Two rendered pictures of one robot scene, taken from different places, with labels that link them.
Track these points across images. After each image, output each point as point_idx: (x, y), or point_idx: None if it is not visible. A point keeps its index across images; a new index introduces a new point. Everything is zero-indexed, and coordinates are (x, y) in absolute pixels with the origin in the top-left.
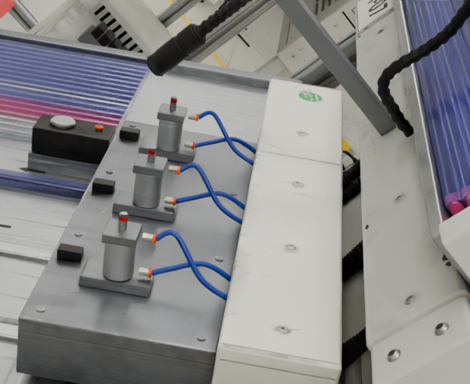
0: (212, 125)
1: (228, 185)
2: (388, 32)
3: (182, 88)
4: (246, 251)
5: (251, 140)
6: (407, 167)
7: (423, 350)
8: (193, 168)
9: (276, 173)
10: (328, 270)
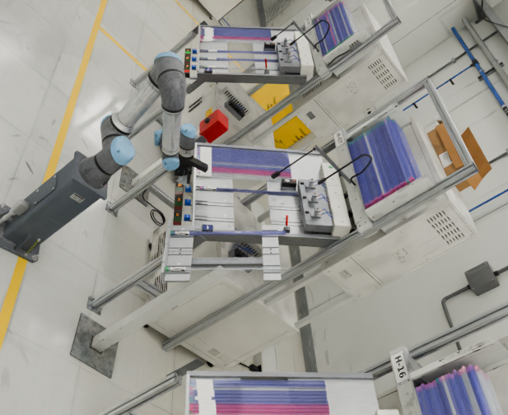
0: (307, 170)
1: (323, 193)
2: (344, 151)
3: (296, 158)
4: (333, 208)
5: (316, 173)
6: (356, 193)
7: (363, 225)
8: (315, 189)
9: (331, 190)
10: (345, 210)
